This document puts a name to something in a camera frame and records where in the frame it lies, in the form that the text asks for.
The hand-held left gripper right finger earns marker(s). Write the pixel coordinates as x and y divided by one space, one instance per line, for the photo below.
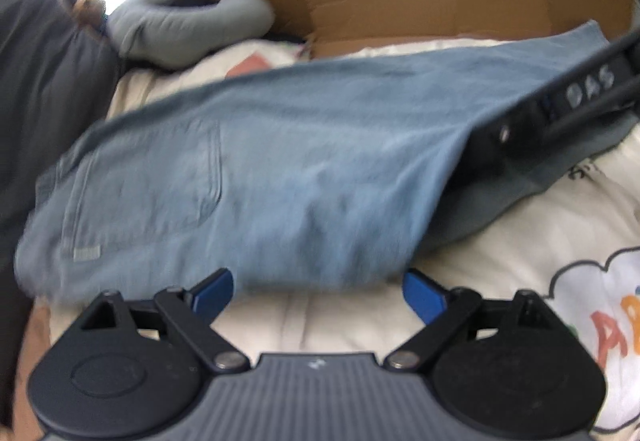
425 296

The brown plush toy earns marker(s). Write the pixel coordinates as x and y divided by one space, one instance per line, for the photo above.
87 8

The cream printed bed sheet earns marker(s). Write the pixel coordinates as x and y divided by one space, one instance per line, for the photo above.
525 231

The grey curved pillow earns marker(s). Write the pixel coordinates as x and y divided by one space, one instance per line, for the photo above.
190 26

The dark grey duvet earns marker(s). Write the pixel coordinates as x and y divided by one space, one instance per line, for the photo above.
40 96

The light blue denim pants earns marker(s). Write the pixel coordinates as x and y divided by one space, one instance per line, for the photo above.
300 146

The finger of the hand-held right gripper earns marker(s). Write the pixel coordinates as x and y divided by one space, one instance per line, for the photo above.
505 133

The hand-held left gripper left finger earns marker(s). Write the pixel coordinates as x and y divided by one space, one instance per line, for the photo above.
215 291

